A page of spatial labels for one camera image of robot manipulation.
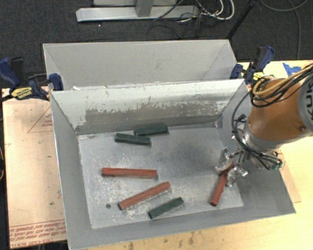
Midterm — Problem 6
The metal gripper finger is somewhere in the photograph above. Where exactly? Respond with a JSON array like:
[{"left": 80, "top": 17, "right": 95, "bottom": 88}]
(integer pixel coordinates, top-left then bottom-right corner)
[
  {"left": 213, "top": 147, "right": 235, "bottom": 176},
  {"left": 226, "top": 163, "right": 250, "bottom": 187}
]

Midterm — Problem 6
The red-brown block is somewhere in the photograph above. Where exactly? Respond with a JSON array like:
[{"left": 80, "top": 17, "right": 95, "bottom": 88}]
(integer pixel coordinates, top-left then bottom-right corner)
[
  {"left": 207, "top": 164, "right": 237, "bottom": 207},
  {"left": 100, "top": 163, "right": 159, "bottom": 184},
  {"left": 116, "top": 181, "right": 173, "bottom": 212}
]

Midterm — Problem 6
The grey metal bin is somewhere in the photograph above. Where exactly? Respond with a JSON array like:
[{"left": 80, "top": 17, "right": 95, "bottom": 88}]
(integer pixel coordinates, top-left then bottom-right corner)
[{"left": 42, "top": 26, "right": 298, "bottom": 250}]

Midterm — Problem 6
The dark green flat block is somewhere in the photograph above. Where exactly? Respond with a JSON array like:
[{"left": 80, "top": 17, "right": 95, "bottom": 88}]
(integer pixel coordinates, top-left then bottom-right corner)
[
  {"left": 133, "top": 123, "right": 170, "bottom": 137},
  {"left": 146, "top": 196, "right": 186, "bottom": 220},
  {"left": 113, "top": 130, "right": 152, "bottom": 149}
]

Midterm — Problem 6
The brown cardboard board red print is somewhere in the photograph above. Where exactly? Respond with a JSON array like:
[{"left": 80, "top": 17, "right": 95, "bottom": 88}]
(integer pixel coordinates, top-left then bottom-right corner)
[{"left": 0, "top": 68, "right": 305, "bottom": 250}]

